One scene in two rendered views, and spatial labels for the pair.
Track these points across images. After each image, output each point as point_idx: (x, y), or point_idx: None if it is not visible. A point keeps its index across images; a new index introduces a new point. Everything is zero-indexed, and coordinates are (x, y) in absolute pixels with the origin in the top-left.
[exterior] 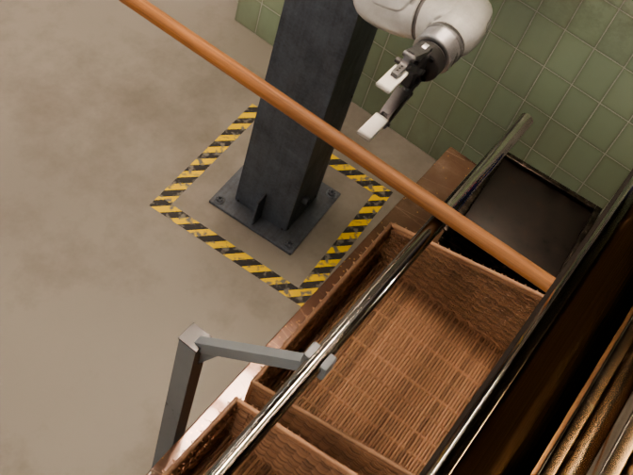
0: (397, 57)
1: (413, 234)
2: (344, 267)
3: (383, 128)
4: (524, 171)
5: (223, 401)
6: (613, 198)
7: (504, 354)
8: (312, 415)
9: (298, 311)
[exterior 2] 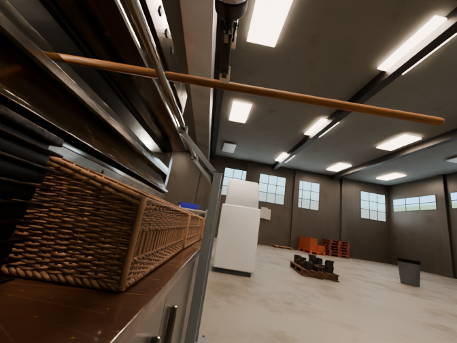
0: (239, 24)
1: (113, 182)
2: (159, 284)
3: (219, 73)
4: None
5: (191, 252)
6: (122, 12)
7: (152, 78)
8: (158, 199)
9: (181, 267)
